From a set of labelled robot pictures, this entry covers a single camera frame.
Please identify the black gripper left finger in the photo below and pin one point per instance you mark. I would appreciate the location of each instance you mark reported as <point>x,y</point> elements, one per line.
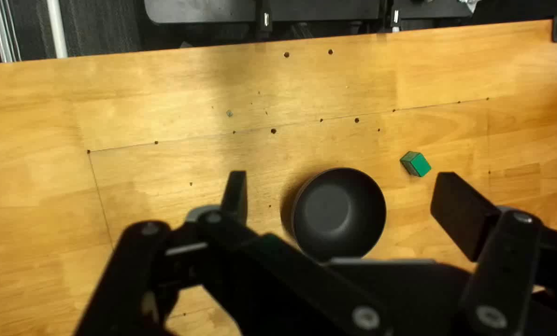
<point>228,217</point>

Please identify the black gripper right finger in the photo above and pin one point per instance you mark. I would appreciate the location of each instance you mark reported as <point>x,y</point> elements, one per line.
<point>477,217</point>

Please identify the small green cube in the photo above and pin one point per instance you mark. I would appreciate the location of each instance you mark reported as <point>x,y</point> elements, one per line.
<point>415,165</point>

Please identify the black round bowl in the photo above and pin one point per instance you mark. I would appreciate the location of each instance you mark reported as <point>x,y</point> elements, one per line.
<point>338,213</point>

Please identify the white vertical pole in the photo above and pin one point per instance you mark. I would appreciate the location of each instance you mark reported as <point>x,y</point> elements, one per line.
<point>56,28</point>

